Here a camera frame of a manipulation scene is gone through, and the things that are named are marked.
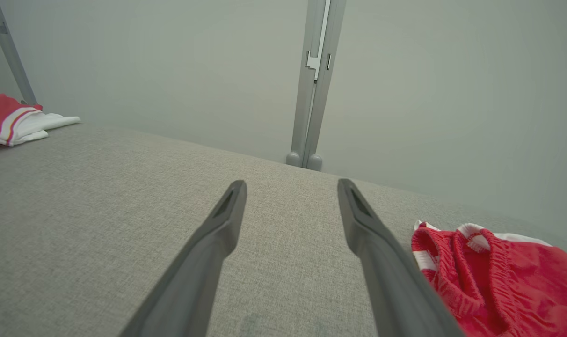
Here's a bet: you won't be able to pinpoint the red and white striped shirt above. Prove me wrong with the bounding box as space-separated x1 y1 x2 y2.
0 93 81 147

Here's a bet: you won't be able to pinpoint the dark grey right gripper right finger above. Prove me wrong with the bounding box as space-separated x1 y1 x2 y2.
337 178 467 337

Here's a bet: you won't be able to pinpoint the red shorts with elastic waist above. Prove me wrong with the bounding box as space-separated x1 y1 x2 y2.
411 220 567 337

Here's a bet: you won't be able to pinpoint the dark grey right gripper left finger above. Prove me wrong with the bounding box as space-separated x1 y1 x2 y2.
119 180 247 337

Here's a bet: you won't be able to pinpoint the grey metal partition post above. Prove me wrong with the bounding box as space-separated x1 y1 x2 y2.
0 0 38 105

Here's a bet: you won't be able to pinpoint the grey metal post with latch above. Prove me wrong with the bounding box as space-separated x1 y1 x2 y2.
286 0 347 172

